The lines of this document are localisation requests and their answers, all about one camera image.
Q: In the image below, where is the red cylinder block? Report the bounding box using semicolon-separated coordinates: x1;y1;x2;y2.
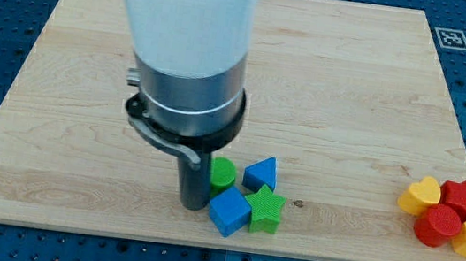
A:
413;203;462;248

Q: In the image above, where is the blue triangle block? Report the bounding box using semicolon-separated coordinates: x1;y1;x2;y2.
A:
241;157;278;192

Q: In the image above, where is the yellow heart block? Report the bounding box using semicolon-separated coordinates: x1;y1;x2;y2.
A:
396;176;441;216

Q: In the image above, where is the blue cube block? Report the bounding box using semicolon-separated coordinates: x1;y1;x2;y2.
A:
209;186;252;237

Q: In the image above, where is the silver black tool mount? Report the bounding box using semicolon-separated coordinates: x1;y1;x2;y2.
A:
125;57;247;171

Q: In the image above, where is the red star block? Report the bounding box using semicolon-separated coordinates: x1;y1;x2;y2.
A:
440;180;466;222

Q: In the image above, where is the fiducial marker tag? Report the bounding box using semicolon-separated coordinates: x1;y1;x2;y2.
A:
434;27;466;51

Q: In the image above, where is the green star block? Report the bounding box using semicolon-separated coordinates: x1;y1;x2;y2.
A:
245;184;286;234

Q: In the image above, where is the wooden board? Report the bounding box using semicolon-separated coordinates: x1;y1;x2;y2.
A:
0;0;466;261

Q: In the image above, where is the green cylinder block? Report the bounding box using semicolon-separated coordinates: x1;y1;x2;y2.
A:
210;157;237;197

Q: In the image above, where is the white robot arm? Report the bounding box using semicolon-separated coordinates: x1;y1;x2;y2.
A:
124;0;260;210

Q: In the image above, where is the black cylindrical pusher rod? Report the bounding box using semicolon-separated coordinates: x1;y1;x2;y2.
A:
177;147;212;211

